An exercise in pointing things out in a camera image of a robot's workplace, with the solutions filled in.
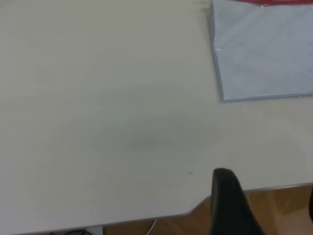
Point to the clear zip bag with paper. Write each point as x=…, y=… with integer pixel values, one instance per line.
x=259, y=49

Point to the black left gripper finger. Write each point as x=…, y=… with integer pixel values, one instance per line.
x=227, y=205

